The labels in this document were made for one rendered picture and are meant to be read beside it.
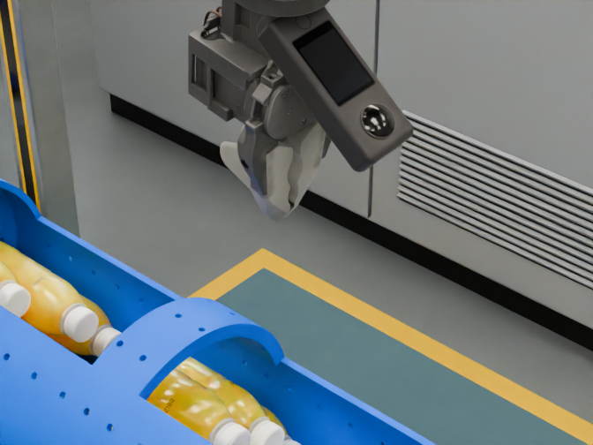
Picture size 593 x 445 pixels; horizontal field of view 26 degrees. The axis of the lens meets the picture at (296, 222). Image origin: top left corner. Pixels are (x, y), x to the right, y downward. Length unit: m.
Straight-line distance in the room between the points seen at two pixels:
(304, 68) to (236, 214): 2.75
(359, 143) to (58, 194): 1.17
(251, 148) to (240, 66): 0.06
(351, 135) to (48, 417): 0.56
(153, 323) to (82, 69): 3.11
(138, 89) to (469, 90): 1.23
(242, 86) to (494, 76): 2.09
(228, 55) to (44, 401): 0.52
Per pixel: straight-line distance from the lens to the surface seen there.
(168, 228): 3.54
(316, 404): 1.40
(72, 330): 1.48
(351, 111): 0.84
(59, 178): 1.95
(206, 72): 0.90
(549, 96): 2.87
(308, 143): 0.92
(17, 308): 1.48
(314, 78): 0.83
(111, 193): 3.70
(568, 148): 2.90
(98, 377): 1.26
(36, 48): 1.83
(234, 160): 0.94
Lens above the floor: 2.05
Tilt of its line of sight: 35 degrees down
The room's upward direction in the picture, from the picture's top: straight up
